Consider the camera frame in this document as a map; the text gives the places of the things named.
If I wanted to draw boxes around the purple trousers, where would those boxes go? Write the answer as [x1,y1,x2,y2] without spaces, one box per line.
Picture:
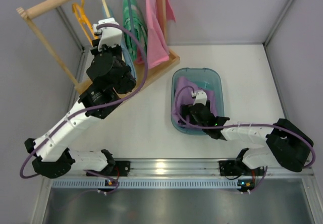
[171,76,218,131]

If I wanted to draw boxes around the orange plastic hanger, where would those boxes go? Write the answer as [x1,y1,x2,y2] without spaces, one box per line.
[72,0,98,46]

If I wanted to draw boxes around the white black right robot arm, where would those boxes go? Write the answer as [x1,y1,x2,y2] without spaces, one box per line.
[179,103,313,173]

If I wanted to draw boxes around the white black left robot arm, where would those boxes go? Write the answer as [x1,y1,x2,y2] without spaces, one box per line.
[25,39,136,179]

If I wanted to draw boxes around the light blue trousers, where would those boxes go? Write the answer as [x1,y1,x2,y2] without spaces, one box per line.
[102,6,137,80]

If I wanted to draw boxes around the green patterned trousers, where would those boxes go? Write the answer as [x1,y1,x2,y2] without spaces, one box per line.
[123,0,148,64]

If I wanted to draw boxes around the light wooden hanger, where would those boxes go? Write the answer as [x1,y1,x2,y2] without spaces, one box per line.
[101,0,111,18]

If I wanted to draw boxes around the pink trousers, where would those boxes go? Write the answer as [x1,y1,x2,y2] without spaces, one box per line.
[146,0,169,69]

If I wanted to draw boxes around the teal plastic bin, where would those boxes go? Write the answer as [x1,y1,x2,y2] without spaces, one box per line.
[171,68,225,136]

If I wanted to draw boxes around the wooden clothes rack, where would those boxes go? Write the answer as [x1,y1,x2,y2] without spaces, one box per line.
[16,0,181,106]

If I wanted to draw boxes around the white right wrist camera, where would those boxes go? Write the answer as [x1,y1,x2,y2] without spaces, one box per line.
[191,90,207,106]

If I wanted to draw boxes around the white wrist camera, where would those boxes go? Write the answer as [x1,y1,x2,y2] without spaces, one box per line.
[191,90,207,106]
[92,17,123,51]

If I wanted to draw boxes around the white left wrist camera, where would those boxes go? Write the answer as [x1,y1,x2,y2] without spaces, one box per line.
[92,17,123,51]

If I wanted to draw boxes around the aluminium mounting rail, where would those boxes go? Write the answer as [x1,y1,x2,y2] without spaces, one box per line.
[41,157,315,178]

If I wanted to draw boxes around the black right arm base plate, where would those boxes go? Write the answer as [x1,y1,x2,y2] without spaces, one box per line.
[219,160,264,179]

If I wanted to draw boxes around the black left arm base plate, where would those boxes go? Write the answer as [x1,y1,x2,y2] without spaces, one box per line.
[93,160,131,177]

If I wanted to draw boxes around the white slotted cable duct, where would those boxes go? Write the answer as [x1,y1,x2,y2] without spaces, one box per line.
[52,179,246,189]

